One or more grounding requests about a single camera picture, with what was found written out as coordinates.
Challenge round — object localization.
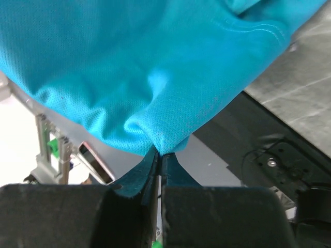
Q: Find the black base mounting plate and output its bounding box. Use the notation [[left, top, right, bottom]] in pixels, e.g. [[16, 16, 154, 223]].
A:
[[194, 92, 330, 201]]

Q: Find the grey metal stand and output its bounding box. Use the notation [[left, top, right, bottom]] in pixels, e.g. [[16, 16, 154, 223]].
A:
[[23, 114, 74, 185]]

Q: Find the aluminium frame rail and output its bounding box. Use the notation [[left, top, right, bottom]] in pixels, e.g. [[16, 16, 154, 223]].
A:
[[0, 77, 117, 185]]

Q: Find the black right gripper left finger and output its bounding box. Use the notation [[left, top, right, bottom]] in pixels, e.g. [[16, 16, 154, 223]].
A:
[[1, 148, 159, 247]]

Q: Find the teal t-shirt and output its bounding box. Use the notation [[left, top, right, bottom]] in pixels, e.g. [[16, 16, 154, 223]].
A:
[[1, 1, 323, 156]]

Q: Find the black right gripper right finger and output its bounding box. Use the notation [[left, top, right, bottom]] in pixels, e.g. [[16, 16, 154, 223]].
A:
[[161, 153, 296, 247]]

